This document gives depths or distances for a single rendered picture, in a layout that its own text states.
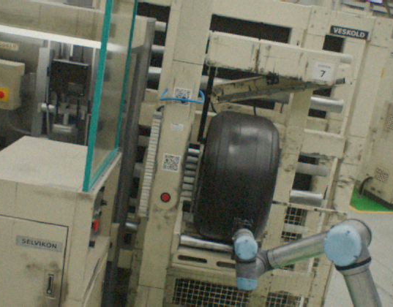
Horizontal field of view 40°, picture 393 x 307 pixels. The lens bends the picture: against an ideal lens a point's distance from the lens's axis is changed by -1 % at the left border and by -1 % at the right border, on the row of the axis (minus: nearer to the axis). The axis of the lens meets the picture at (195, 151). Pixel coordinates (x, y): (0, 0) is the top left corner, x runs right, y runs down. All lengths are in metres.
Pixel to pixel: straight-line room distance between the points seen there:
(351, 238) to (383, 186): 5.37
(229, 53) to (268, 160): 0.59
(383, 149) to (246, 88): 4.56
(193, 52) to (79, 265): 1.00
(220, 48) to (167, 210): 0.77
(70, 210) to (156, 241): 0.82
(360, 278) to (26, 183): 1.07
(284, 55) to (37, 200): 1.34
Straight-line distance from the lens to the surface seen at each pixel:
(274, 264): 2.04
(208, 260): 2.40
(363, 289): 1.80
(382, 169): 7.11
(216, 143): 2.21
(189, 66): 2.29
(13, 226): 1.81
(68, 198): 1.73
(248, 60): 2.55
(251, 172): 2.18
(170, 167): 2.37
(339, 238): 1.75
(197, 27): 2.28
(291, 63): 2.58
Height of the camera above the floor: 1.84
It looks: 14 degrees down
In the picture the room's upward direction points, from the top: 10 degrees clockwise
